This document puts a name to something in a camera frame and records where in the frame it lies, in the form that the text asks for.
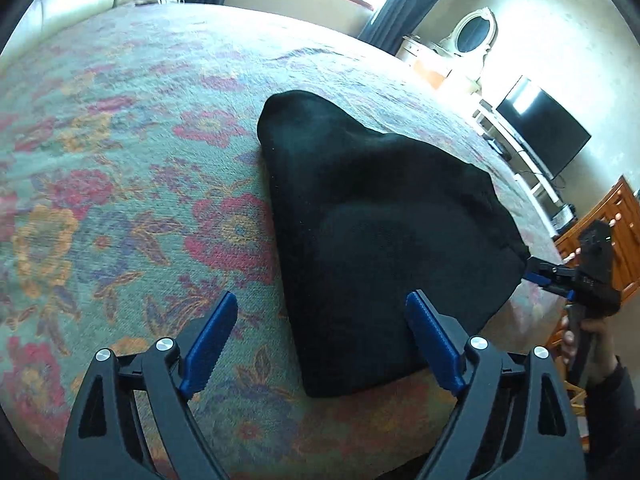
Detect floral bedspread bed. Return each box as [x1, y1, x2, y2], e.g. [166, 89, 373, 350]
[1, 4, 558, 479]

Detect black flat screen television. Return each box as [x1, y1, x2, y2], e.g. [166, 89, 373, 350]
[496, 76, 591, 179]

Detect person's right hand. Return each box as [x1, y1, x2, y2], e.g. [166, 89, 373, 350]
[561, 315, 618, 385]

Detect white tv stand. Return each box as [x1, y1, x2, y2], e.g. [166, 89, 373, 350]
[471, 98, 574, 240]

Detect orange wooden drawer cabinet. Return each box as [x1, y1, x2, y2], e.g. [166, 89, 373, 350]
[544, 174, 640, 351]

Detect wooden folding chair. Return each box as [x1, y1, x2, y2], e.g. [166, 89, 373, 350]
[564, 382, 588, 442]

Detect black pants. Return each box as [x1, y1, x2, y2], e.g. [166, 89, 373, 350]
[257, 90, 529, 398]

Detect dark blue right curtain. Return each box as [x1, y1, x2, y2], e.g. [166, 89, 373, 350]
[357, 0, 438, 55]

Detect right forearm black sleeve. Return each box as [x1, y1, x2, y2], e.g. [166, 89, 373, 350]
[585, 359, 639, 479]

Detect black set-top box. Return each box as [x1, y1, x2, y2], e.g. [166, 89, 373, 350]
[550, 203, 576, 231]

